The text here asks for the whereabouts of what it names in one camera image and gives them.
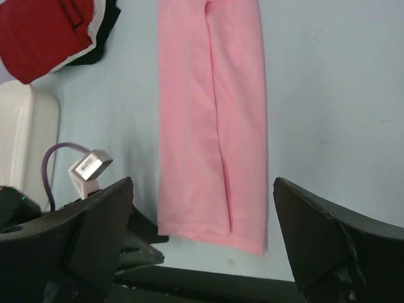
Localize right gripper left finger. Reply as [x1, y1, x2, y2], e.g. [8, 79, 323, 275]
[1, 177, 133, 302]

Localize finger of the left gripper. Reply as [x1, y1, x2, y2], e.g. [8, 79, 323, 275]
[124, 205, 169, 245]
[116, 246, 164, 275]

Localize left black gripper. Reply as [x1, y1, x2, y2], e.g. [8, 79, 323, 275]
[0, 186, 42, 230]

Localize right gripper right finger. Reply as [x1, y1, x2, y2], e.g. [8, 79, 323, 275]
[273, 177, 403, 302]

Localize white plastic bin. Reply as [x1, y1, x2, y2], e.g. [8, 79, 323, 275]
[1, 80, 59, 204]

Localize pink t shirt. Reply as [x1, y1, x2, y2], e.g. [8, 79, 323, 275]
[157, 1, 268, 255]

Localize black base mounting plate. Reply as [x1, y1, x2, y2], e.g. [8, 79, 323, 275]
[115, 266, 305, 302]

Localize folded red t shirt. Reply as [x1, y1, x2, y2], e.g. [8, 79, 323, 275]
[1, 1, 94, 84]

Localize folded black t shirt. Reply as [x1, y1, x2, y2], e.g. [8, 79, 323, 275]
[68, 0, 121, 66]

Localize folded white t shirt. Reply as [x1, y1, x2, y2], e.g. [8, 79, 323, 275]
[49, 0, 106, 73]

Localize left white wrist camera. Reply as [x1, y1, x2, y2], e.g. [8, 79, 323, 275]
[68, 150, 113, 199]

